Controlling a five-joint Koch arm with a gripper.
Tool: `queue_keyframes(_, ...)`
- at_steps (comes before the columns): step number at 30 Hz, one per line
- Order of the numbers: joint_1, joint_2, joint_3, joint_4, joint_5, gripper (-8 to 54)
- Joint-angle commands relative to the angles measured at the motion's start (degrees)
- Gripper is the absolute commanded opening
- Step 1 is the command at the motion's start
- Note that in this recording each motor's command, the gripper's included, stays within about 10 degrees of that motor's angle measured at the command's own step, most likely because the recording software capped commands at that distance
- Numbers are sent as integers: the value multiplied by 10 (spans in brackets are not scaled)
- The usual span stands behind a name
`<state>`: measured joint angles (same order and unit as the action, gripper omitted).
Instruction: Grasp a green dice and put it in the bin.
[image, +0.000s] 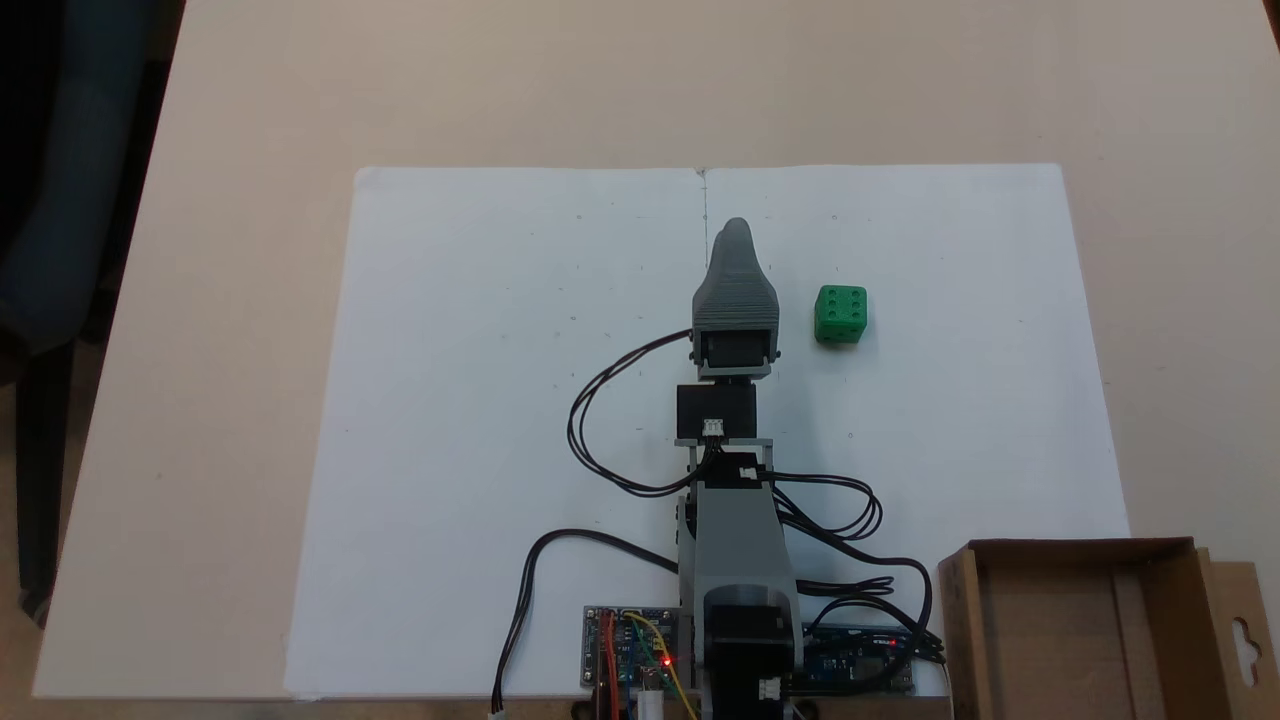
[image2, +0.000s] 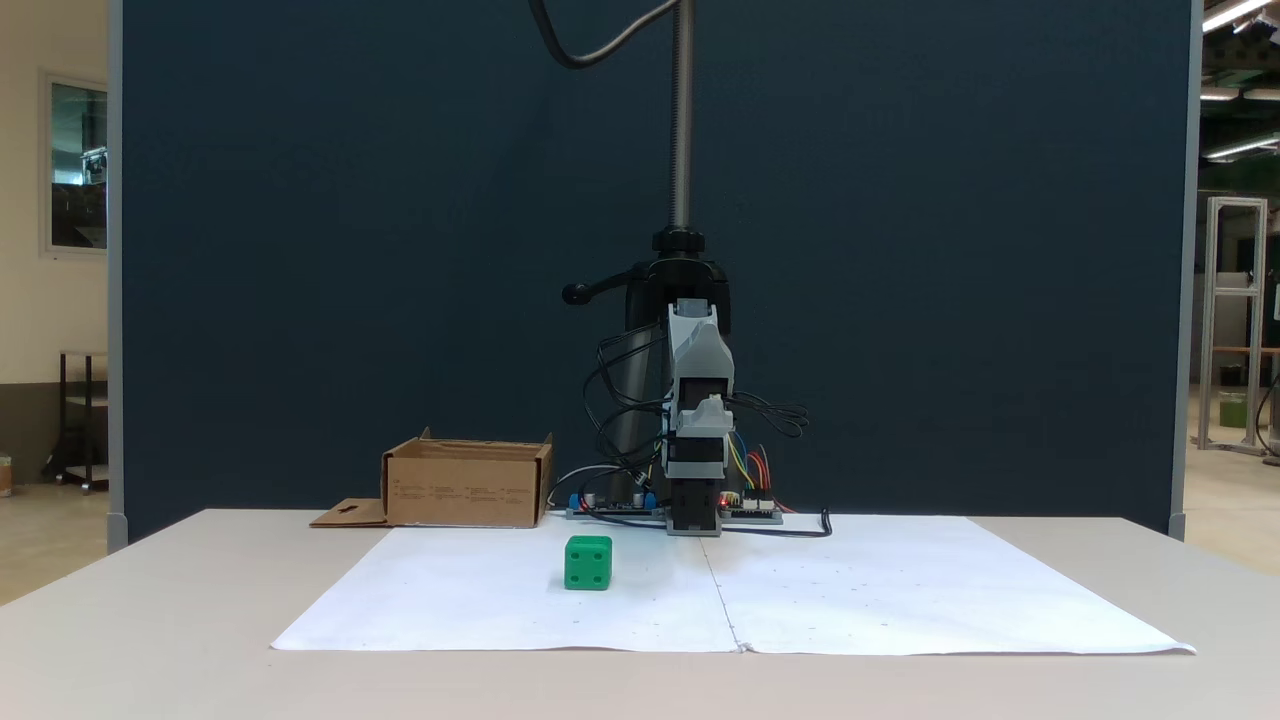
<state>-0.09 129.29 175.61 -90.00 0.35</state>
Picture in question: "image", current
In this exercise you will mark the white plug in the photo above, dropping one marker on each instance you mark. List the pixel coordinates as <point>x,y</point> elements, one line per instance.
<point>651,706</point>

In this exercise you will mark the brown cardboard box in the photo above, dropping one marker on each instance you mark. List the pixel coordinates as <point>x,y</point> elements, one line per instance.
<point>1060,640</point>

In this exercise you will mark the blue circuit board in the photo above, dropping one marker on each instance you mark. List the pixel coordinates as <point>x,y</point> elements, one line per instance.
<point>850,662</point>

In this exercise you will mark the green die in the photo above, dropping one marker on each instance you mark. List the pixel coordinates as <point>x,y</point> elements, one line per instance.
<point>840,315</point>

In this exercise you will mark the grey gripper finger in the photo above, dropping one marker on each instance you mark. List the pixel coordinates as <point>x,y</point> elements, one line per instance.
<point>717,248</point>
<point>740,275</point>

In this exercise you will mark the white paper sheet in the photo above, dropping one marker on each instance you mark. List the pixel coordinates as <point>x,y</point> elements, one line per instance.
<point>480,400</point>

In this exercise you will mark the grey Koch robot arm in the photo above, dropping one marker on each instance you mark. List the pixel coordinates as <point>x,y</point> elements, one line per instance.
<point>735,540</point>

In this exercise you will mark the dark blue chair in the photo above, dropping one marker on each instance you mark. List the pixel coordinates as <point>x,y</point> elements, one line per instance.
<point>70,200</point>

